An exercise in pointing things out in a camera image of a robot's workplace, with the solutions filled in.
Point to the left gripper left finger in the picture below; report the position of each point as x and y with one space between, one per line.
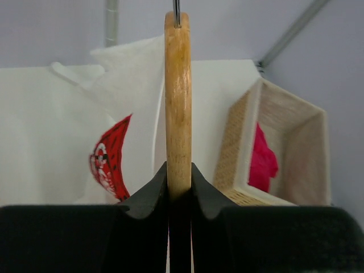
126 237

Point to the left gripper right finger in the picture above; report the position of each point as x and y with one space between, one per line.
227 237

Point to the white printed t shirt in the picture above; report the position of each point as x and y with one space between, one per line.
67 131

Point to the wooden hanger with metal hook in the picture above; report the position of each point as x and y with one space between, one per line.
178 101

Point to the pink cloth in basket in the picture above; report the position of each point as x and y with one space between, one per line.
264 164

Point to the wicker basket with liner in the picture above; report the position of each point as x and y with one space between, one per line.
296 132

